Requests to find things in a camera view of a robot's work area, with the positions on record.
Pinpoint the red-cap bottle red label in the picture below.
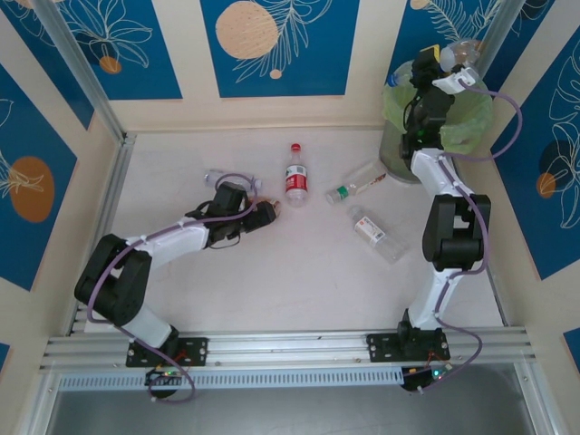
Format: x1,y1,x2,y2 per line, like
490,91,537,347
284,142,310,209

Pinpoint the clear bottle green neck label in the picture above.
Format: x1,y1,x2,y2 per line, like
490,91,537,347
325,162,390,206

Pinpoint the clear bottle pink label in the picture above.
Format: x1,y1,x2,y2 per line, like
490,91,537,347
202,168,265,191

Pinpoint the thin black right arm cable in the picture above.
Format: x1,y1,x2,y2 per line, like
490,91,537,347
401,88,422,137

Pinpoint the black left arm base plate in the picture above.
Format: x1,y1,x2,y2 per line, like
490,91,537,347
125,335,209,368

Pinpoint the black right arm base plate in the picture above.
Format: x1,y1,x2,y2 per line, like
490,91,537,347
365,333,452,363

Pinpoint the clear bottle white orange label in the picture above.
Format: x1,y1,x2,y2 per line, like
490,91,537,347
346,204,406,265

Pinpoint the green-lined trash bin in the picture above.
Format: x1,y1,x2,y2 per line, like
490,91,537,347
382,61,495,155

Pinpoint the aluminium frame post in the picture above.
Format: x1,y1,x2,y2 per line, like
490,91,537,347
32,0,128,144
466,0,547,92

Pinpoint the clear plastic bottle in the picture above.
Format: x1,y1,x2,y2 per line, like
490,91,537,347
440,39,482,70

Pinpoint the aluminium side rail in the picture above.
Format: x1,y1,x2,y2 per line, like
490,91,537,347
67,132,137,337
452,158,512,328

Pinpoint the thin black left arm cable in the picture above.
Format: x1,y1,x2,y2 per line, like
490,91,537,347
211,233,241,251

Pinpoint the aluminium mounting rail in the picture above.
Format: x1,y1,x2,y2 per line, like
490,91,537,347
38,326,538,371

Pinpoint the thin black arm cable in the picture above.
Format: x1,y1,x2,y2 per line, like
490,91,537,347
211,233,241,251
401,88,422,137

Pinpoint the grey slotted cable duct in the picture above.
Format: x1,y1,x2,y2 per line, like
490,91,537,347
57,366,407,392

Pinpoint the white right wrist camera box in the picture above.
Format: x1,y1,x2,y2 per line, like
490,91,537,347
431,64,479,95

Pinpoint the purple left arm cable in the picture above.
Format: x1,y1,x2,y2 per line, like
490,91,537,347
85,173,260,404

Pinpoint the clear bottle blue cap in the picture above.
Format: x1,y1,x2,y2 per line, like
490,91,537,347
384,72,414,89

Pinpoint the blue floral wall panel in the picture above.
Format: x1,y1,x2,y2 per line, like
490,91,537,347
490,26,580,281
200,0,362,99
43,0,184,102
384,0,504,87
0,63,79,292

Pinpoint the small circuit board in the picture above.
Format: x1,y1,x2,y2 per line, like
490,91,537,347
401,364,454,393
143,366,194,387

